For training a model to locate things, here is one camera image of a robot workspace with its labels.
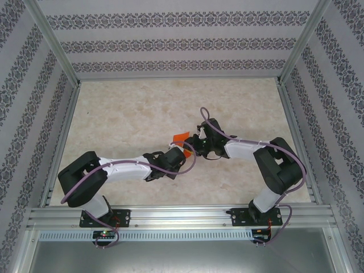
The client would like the aluminium side rail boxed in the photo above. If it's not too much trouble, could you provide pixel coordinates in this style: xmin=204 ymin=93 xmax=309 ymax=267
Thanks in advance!
xmin=38 ymin=84 xmax=82 ymax=208
xmin=277 ymin=84 xmax=322 ymax=205

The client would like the slotted grey cable duct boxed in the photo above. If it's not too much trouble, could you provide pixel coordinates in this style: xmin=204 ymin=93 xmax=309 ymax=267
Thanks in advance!
xmin=38 ymin=229 xmax=254 ymax=242

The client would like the orange paper sheet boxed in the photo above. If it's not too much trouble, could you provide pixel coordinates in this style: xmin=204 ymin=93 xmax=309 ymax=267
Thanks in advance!
xmin=172 ymin=131 xmax=193 ymax=159

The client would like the aluminium frame post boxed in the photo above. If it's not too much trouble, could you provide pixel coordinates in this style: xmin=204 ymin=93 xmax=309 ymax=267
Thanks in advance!
xmin=24 ymin=0 xmax=82 ymax=86
xmin=277 ymin=0 xmax=333 ymax=86

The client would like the aluminium mounting rail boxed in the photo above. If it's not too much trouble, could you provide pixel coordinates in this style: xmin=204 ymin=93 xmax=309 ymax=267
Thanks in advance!
xmin=27 ymin=206 xmax=338 ymax=228

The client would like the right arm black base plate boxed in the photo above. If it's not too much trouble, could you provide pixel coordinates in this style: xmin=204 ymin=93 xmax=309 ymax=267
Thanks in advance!
xmin=231 ymin=207 xmax=284 ymax=228

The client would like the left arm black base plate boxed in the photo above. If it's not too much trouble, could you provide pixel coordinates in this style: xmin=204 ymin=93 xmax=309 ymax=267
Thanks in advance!
xmin=79 ymin=209 xmax=131 ymax=228

